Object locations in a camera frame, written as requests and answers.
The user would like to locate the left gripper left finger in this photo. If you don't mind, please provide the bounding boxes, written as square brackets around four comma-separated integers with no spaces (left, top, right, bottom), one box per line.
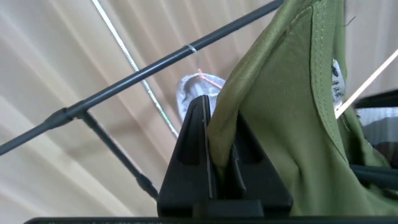
[157,95,218,218]

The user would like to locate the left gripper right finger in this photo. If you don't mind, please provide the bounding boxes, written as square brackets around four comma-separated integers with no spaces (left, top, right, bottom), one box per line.
[228,111,293,216]

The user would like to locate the green garment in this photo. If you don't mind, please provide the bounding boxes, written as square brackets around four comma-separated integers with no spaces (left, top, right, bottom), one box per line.
[206,0,398,217]

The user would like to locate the pale grey shorts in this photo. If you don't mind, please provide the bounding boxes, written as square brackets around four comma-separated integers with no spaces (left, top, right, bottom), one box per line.
[176,73,226,123]

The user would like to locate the black clothes rack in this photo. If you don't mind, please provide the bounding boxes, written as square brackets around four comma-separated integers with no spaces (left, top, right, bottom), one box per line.
[0,0,284,200]

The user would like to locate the beige curtain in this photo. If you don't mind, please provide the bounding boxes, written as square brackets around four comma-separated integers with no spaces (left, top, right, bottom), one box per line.
[0,0,398,218]

